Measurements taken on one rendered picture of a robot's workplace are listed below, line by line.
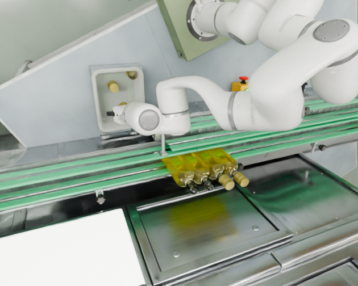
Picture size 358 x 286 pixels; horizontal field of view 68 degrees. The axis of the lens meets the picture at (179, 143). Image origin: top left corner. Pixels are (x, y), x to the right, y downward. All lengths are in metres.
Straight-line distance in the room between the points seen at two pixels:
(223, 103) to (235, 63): 0.68
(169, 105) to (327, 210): 0.77
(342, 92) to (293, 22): 0.19
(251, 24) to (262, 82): 0.29
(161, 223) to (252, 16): 0.67
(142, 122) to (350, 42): 0.41
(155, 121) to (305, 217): 0.70
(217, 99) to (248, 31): 0.24
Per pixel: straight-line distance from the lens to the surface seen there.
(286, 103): 0.48
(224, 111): 0.56
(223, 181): 0.90
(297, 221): 1.08
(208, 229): 0.92
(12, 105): 1.07
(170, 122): 0.64
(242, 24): 0.74
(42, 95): 1.05
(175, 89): 0.63
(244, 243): 0.89
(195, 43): 1.02
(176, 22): 0.99
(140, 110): 0.61
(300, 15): 0.70
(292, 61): 0.49
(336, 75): 0.53
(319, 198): 1.23
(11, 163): 1.03
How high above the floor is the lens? 1.75
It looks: 55 degrees down
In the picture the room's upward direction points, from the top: 139 degrees clockwise
